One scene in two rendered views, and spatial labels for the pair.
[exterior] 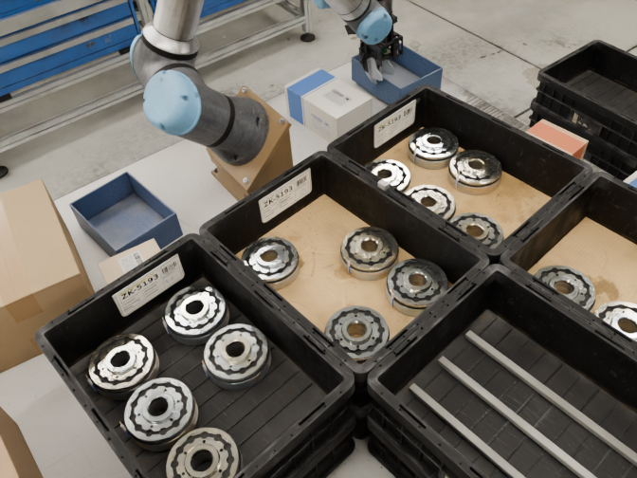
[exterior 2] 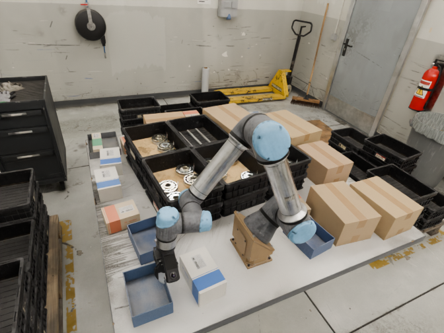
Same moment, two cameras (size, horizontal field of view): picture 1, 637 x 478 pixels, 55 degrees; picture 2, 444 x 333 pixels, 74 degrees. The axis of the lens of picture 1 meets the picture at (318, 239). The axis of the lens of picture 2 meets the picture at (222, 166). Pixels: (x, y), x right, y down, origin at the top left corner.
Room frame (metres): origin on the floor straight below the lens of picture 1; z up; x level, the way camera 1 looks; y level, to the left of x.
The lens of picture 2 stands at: (2.05, 0.07, 1.81)
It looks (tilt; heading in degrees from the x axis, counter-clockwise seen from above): 34 degrees down; 186
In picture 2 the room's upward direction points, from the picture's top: 5 degrees clockwise
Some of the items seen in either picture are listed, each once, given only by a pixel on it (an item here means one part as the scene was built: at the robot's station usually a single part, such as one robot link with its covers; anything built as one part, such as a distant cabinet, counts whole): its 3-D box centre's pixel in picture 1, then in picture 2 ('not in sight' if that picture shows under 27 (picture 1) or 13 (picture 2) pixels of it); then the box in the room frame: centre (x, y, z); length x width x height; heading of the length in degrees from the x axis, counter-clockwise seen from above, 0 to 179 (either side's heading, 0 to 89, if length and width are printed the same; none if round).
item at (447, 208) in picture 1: (427, 204); (193, 179); (0.81, -0.21, 0.86); 0.10 x 0.10 x 0.01
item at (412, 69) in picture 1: (395, 73); (147, 291); (1.42, -0.25, 0.75); 0.20 x 0.15 x 0.07; 33
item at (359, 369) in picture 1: (338, 248); (230, 160); (0.66, -0.03, 0.92); 0.40 x 0.30 x 0.02; 39
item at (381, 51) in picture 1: (380, 34); (164, 253); (1.35, -0.19, 0.91); 0.09 x 0.08 x 0.12; 32
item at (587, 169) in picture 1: (454, 162); (181, 173); (0.85, -0.26, 0.92); 0.40 x 0.30 x 0.02; 39
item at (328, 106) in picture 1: (328, 106); (201, 275); (1.30, -0.05, 0.74); 0.20 x 0.12 x 0.09; 38
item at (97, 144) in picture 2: not in sight; (97, 144); (0.41, -0.99, 0.73); 0.24 x 0.06 x 0.06; 31
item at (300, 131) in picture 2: not in sight; (285, 134); (0.00, 0.32, 0.80); 0.40 x 0.30 x 0.20; 40
